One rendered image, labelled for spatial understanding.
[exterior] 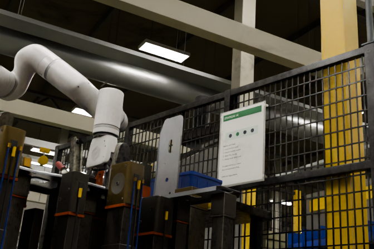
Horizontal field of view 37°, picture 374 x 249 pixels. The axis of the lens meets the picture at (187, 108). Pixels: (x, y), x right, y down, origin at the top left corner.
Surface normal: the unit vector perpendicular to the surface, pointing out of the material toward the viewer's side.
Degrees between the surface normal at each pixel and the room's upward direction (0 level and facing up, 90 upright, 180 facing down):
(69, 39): 180
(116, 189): 90
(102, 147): 89
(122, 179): 90
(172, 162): 90
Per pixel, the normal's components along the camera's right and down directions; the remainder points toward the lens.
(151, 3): 0.48, -0.30
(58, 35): -0.07, 0.92
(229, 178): -0.71, -0.32
